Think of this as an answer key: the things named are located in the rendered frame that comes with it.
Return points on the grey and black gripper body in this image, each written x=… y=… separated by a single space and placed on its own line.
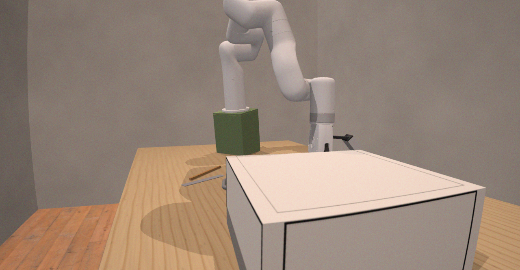
x=320 y=133

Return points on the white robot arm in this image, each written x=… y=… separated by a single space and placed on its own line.
x=250 y=21

